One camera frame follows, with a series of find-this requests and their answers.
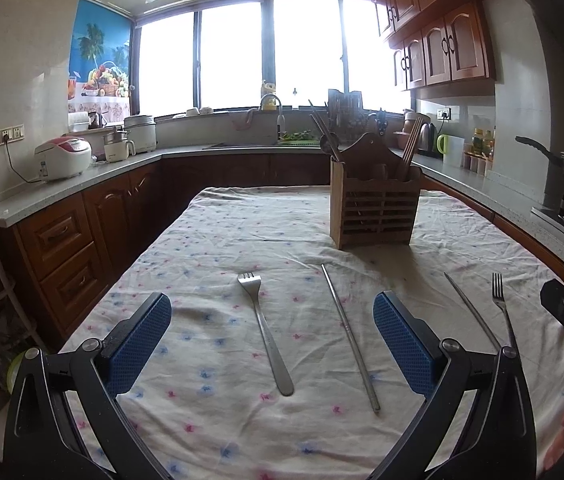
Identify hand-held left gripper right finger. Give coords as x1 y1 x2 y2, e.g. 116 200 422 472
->
369 290 538 480

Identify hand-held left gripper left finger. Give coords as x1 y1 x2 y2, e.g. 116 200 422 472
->
2 291 175 480

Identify wooden utensil holder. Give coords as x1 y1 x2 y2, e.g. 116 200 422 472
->
329 131 424 251

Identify metal spoon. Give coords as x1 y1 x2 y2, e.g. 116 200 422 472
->
318 132 343 163

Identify metal chopstick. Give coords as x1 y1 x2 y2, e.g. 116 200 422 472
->
443 271 503 351
320 263 381 414
308 99 335 161

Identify metal fork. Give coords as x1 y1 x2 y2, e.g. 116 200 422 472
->
237 272 295 397
491 272 518 351

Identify wooden lower cabinets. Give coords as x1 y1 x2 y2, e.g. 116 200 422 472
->
9 152 333 356

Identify wooden cabinets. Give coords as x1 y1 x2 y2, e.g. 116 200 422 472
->
366 0 510 95
9 152 333 356

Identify floral tablecloth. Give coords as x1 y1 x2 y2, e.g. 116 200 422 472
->
59 186 564 480

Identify row of condiment bottles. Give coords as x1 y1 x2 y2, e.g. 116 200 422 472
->
463 126 497 177

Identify grey kitchen countertop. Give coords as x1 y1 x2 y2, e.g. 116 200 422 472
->
0 142 564 281

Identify white electric pot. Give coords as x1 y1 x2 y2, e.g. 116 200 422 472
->
103 127 136 163

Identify white and red rice cooker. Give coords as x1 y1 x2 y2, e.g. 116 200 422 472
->
34 136 92 182

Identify stainless steel kettle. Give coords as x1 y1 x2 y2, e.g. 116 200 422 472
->
414 122 439 159

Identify stacked plastic basins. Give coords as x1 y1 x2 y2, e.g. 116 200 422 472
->
393 111 419 150

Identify grey rice cooker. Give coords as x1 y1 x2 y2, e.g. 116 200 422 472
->
124 115 157 153

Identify kitchen sink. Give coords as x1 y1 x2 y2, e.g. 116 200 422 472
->
202 142 280 150

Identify white plastic container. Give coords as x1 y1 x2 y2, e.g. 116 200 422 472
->
69 111 107 133

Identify green vegetables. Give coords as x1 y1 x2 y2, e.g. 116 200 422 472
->
278 130 319 145

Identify dish rack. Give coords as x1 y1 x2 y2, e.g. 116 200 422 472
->
324 88 367 143

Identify pink cloth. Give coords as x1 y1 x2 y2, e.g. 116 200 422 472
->
228 111 257 132

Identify metal faucet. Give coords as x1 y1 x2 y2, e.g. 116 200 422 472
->
259 94 287 142

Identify wooden upper cabinets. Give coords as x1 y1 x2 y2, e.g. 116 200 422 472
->
366 0 510 95

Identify kitchen window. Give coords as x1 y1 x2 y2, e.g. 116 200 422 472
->
132 0 407 116

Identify green handled white mug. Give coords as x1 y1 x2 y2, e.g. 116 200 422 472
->
443 135 467 170

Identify black power cable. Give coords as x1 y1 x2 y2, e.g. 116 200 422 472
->
0 144 45 184

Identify triple wall socket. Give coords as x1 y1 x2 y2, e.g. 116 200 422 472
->
0 124 26 150

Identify fruit and palm wall poster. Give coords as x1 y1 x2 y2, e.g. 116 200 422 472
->
68 0 133 117

